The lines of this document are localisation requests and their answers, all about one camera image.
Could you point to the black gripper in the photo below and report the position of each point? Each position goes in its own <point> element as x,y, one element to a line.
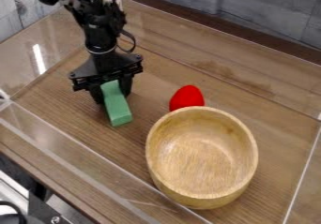
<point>109,67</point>

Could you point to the green rectangular block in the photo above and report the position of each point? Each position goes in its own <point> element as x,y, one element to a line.
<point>117,105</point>

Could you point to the light wooden bowl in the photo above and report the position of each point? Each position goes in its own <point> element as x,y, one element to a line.
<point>203,157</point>

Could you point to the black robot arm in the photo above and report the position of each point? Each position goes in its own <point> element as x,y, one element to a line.
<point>110,44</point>

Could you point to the red egg-shaped ball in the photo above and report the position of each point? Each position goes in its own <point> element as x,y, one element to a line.
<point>188,96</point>

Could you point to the black metal mount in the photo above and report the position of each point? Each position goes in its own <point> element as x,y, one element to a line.
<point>43,212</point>

